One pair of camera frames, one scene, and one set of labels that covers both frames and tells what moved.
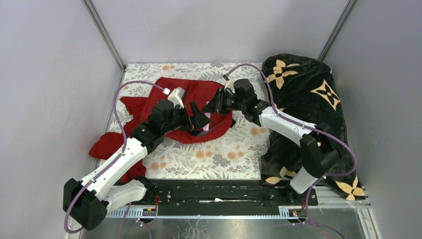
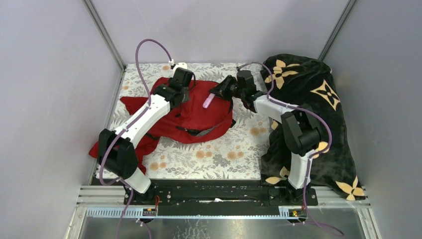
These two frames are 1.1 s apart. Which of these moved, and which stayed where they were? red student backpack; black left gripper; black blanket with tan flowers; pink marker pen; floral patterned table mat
Moved: pink marker pen; black left gripper
Stayed: black blanket with tan flowers; floral patterned table mat; red student backpack
